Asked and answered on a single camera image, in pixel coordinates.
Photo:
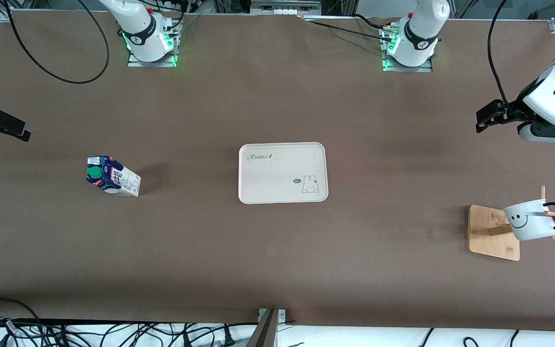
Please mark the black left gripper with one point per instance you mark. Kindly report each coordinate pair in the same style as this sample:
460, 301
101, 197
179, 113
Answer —
517, 109

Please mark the blue white milk carton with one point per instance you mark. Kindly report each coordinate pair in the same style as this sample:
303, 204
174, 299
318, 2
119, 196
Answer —
113, 178

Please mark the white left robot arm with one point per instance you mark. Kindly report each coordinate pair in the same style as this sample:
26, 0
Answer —
554, 96

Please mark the wooden mug rack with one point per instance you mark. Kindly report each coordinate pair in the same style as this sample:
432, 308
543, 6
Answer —
487, 236

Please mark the cream rabbit print tray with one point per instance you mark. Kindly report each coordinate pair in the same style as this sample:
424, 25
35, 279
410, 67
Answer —
282, 168

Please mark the grey power strip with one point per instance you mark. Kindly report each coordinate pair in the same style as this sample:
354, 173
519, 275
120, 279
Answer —
284, 6

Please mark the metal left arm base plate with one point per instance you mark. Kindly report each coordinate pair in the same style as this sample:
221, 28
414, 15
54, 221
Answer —
427, 69

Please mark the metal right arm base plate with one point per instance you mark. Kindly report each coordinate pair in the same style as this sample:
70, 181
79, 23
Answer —
135, 61

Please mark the grey metal post with bracket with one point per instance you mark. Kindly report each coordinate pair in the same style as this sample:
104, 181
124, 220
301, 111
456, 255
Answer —
265, 332

